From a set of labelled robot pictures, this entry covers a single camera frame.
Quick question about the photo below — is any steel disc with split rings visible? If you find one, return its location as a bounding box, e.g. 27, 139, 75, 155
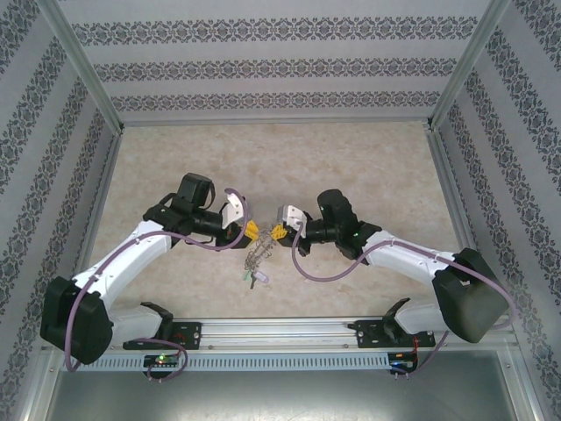
241, 226, 281, 271

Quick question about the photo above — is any small controller circuit board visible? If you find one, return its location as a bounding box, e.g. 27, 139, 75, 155
389, 350, 420, 369
144, 353, 181, 367

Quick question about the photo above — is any grey sheet metal shelf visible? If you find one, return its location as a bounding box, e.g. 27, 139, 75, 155
17, 350, 544, 421

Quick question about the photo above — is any aluminium table side rail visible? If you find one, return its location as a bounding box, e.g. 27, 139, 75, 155
41, 126, 126, 350
423, 125, 522, 347

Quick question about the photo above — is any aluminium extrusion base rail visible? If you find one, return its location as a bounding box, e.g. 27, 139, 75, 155
43, 316, 521, 352

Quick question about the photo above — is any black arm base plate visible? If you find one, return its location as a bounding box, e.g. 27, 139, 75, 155
124, 321, 202, 351
357, 318, 437, 350

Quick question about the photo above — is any grey slotted cable duct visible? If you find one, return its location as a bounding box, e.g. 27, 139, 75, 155
59, 353, 415, 372

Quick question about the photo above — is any aluminium frame post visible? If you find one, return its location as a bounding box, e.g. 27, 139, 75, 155
37, 0, 126, 135
425, 0, 514, 132

